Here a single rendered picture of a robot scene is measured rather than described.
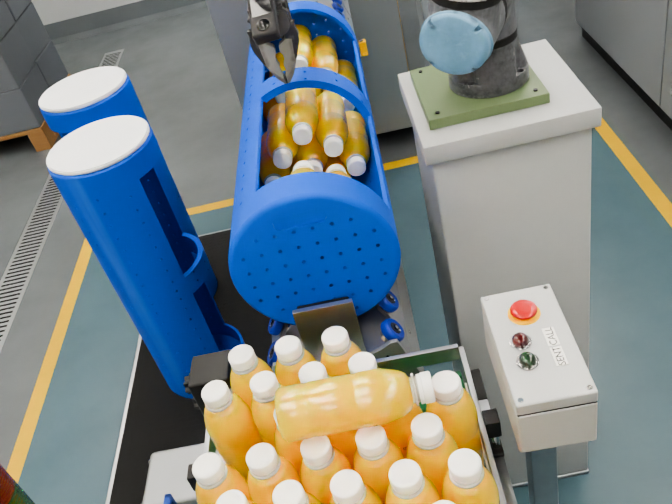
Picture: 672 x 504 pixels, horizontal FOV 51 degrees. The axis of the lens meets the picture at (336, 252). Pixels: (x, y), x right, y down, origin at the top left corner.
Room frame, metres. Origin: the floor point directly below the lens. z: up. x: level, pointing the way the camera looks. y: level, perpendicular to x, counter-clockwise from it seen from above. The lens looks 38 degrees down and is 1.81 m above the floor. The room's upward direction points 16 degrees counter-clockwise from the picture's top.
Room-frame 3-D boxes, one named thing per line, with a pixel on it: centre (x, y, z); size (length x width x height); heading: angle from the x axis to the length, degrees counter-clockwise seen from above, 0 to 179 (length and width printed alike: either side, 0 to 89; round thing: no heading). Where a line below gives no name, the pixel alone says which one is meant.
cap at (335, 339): (0.73, 0.04, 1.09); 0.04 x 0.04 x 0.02
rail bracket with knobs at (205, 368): (0.83, 0.25, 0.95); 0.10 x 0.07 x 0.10; 83
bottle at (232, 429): (0.69, 0.22, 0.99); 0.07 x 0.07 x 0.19
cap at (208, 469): (0.57, 0.23, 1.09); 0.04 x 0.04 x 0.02
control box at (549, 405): (0.62, -0.22, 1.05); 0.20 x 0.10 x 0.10; 173
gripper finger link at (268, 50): (1.30, 0.02, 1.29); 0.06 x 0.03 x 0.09; 174
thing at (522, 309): (0.67, -0.23, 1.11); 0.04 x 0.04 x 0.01
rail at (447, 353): (0.78, 0.05, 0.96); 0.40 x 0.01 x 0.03; 83
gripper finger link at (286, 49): (1.29, -0.02, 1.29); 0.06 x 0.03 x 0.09; 174
